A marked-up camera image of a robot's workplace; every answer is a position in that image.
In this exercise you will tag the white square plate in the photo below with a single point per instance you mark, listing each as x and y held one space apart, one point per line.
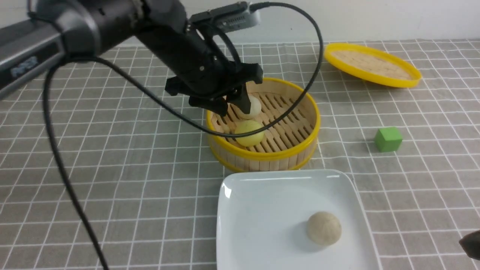
262 222

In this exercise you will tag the white steamed bun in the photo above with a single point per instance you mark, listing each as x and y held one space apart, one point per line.
255 109

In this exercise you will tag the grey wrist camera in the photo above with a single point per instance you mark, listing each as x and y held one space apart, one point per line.
229 18

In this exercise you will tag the green cube block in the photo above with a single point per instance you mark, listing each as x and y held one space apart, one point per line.
388 139

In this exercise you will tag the grey checked tablecloth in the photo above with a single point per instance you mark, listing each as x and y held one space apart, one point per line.
149 182

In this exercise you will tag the beige steamed bun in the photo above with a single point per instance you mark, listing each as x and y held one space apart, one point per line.
324 228

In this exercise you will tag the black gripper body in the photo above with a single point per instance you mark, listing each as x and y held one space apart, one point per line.
201 71

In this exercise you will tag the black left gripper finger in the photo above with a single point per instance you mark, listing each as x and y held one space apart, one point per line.
219 107

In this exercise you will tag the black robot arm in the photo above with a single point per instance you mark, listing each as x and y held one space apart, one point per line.
61 30

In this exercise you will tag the yellow bamboo steamer basket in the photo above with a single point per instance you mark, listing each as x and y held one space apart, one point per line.
288 145

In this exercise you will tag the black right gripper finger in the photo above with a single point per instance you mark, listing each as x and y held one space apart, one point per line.
240 98

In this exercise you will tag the yellow bamboo steamer lid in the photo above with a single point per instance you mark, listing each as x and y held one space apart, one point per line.
372 65

